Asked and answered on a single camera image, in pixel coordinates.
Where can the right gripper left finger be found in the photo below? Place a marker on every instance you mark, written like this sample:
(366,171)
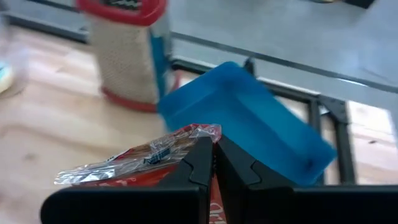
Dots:
(124,205)

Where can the red steel box grater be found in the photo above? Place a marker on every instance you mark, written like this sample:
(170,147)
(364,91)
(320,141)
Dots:
(124,62)

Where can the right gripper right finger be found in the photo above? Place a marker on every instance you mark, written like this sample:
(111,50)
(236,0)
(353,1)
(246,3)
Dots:
(295,205)

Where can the teal plastic bin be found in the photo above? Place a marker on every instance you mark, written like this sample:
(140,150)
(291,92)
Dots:
(248,124)

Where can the red cracker packet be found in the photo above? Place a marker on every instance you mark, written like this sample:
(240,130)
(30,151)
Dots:
(140,158)

